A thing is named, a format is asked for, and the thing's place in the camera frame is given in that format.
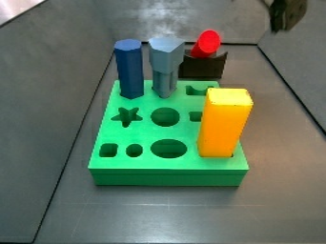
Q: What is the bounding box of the dark blue hexagonal peg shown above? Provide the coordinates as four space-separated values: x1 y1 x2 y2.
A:
115 39 144 99

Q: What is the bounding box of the black curved cradle stand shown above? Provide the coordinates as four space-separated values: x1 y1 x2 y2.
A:
178 50 228 79

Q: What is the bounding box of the green shape sorter board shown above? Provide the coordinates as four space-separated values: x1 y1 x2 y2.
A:
88 81 248 186

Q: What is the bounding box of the light blue pentagonal peg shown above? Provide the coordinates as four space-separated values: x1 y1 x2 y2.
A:
150 37 184 98

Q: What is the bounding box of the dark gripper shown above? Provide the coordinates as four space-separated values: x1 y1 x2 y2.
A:
269 0 309 32

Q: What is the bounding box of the yellow square block peg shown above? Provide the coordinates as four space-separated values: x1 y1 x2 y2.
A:
198 88 254 157

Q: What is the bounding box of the red cylinder peg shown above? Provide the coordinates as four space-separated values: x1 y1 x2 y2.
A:
191 30 222 58

